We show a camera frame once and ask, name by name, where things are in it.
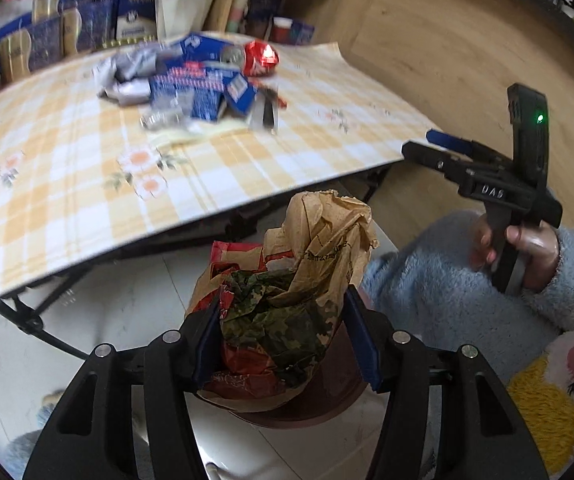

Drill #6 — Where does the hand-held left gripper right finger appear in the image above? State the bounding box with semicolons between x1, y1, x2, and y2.
344;287;550;480

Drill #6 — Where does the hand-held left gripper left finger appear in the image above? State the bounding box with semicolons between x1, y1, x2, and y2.
22;290;223;480

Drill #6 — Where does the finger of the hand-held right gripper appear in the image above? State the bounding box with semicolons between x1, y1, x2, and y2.
401;141;474;184
426;129;499;162

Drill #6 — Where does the brown plastic bin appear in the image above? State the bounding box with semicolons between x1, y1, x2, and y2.
194;305;374;429

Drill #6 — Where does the camouflage green wrapper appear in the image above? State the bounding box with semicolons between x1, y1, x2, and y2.
219;267;340;387

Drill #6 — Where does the red snack bag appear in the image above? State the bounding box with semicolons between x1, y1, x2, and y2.
184;241;288;402

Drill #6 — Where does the brown paper bag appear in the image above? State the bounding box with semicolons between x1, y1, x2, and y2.
262;190;380;342

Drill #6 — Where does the blue printed packet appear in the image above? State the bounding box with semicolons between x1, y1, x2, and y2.
149;65;229;122

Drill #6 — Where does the person's right hand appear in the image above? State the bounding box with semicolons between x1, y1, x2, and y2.
470;210;561;292

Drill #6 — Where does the person's right fleece-clad leg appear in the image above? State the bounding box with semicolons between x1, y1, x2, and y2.
362;210;573;377

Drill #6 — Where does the person's fleece-clad leg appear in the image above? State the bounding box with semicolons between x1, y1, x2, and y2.
362;210;573;377
4;390;68;477

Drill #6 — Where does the wooden shelf unit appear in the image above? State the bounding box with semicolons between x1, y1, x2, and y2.
202;0;385;61

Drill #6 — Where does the small light blue box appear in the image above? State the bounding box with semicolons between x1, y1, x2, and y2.
292;22;316;46

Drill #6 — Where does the cartoon printed fleece garment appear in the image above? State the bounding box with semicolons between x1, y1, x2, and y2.
507;330;574;479

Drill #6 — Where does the red paper cup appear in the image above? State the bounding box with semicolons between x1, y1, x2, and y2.
272;16;294;44

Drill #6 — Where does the crushed red can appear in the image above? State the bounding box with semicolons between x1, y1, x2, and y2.
222;40;281;79

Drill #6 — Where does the blue white small packet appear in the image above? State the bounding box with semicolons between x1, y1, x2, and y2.
224;74;259;114

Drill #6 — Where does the yellow checked floral tablecloth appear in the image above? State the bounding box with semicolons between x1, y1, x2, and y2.
0;30;438;313

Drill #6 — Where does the person's left fleece-clad leg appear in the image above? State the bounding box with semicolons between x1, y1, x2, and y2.
4;390;68;477

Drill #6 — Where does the dark blue patterned box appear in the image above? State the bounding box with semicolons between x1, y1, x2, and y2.
246;0;284;39

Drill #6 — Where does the stack of pastel cups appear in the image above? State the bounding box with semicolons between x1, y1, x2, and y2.
227;0;254;34

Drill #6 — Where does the blue carton box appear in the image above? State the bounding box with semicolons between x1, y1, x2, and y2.
179;34;248;64

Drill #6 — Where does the white flower pot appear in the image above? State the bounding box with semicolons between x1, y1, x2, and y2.
154;0;218;42

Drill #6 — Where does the blue box with white emblem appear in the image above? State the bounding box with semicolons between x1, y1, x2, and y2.
115;0;158;44

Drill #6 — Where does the flat blue box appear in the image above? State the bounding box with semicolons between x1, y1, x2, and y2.
0;12;34;56

